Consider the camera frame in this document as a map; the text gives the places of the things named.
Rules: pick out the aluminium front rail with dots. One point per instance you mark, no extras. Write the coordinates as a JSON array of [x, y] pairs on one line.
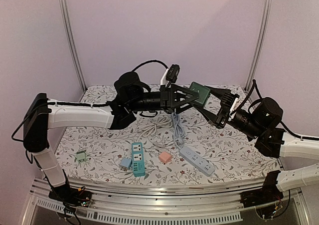
[[182, 205]]

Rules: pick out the light blue power strip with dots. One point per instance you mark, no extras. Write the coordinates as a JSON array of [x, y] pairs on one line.
[[197, 161]]

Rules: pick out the left aluminium frame post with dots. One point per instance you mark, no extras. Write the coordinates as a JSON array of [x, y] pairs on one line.
[[71, 43]]

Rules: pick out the teal power strip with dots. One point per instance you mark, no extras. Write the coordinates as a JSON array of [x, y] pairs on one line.
[[138, 164]]

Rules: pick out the small blue cube adapter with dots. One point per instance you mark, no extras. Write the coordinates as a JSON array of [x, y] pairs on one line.
[[125, 164]]

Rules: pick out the floral tablecloth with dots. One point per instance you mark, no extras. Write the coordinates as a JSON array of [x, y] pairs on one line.
[[228, 150]]

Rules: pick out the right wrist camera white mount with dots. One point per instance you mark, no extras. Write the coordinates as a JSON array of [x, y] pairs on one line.
[[234, 106]]

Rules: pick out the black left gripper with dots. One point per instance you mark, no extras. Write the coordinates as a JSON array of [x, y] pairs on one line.
[[168, 96]]

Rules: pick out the pink cube adapter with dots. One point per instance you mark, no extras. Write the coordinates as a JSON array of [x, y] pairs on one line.
[[165, 157]]

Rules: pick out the dark green cube socket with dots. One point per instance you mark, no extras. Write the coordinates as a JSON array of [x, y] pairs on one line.
[[203, 93]]

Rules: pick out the aluminium frame post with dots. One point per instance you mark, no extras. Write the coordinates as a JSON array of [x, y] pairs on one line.
[[71, 43], [259, 44]]

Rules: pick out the light green cube adapter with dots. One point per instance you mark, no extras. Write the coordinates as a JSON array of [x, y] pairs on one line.
[[81, 157]]

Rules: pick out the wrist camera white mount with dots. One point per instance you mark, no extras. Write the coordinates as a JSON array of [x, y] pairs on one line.
[[234, 106], [170, 75]]

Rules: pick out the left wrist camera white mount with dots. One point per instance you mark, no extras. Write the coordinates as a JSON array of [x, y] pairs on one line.
[[170, 75]]

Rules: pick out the right aluminium frame post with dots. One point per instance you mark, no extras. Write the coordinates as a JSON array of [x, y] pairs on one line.
[[259, 44]]

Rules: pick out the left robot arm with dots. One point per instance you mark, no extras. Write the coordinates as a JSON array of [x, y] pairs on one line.
[[132, 96]]

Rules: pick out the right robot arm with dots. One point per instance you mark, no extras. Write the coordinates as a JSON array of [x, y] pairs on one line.
[[265, 126]]

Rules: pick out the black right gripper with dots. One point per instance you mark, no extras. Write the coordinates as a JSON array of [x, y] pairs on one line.
[[227, 109]]

